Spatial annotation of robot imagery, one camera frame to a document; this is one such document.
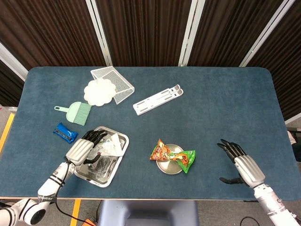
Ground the blue snack bar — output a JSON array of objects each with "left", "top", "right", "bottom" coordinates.
[{"left": 52, "top": 121, "right": 79, "bottom": 144}]

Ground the brown divider panel white frame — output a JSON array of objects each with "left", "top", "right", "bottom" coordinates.
[
  {"left": 239, "top": 0, "right": 301, "bottom": 124},
  {"left": 178, "top": 0, "right": 297, "bottom": 68},
  {"left": 86, "top": 0, "right": 205, "bottom": 68},
  {"left": 0, "top": 0, "right": 113, "bottom": 71},
  {"left": 0, "top": 42, "right": 29, "bottom": 108}
]

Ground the mint green hand brush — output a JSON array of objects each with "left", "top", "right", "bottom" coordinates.
[{"left": 54, "top": 101, "right": 93, "bottom": 127}]

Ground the black floor cable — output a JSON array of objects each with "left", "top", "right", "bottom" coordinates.
[{"left": 239, "top": 216, "right": 260, "bottom": 226}]

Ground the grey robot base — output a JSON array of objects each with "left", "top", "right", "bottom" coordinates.
[{"left": 97, "top": 200, "right": 200, "bottom": 226}]

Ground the rectangular steel tray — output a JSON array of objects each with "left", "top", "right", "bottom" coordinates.
[{"left": 74, "top": 126, "right": 129, "bottom": 188}]

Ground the white flower-shaped palette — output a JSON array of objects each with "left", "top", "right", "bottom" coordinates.
[{"left": 83, "top": 78, "right": 117, "bottom": 107}]

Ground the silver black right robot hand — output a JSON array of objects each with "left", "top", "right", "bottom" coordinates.
[{"left": 216, "top": 138, "right": 266, "bottom": 188}]

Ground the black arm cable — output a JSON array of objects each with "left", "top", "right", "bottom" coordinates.
[{"left": 54, "top": 157, "right": 96, "bottom": 226}]

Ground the round steel plate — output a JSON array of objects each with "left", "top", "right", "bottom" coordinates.
[{"left": 156, "top": 144, "right": 185, "bottom": 175}]

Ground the blue felt table mat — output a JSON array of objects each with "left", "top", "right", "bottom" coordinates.
[{"left": 0, "top": 66, "right": 301, "bottom": 201}]

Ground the orange green snack bag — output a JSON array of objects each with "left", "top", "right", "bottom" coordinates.
[{"left": 150, "top": 138, "right": 196, "bottom": 174}]

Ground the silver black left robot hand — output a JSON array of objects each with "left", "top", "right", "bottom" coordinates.
[{"left": 65, "top": 129, "right": 109, "bottom": 167}]

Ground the white wire mesh rack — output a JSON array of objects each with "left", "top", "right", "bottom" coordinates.
[{"left": 90, "top": 66, "right": 135, "bottom": 105}]

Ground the white folding laptop stand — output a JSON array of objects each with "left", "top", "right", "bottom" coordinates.
[{"left": 132, "top": 84, "right": 184, "bottom": 116}]

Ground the white snack bag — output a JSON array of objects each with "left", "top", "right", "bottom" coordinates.
[{"left": 95, "top": 133, "right": 125, "bottom": 157}]

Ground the white shoe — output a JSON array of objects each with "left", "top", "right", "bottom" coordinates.
[{"left": 287, "top": 130, "right": 298, "bottom": 147}]

